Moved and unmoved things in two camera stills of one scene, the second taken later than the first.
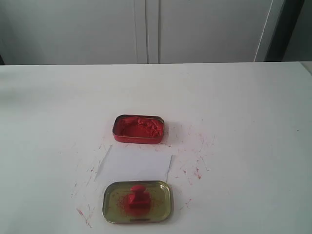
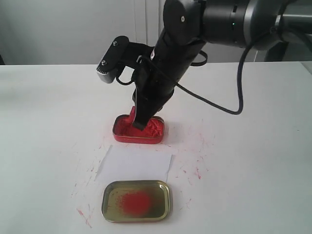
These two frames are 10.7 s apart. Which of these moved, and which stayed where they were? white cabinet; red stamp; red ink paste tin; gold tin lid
Moved: red stamp
Stayed: red ink paste tin; white cabinet; gold tin lid
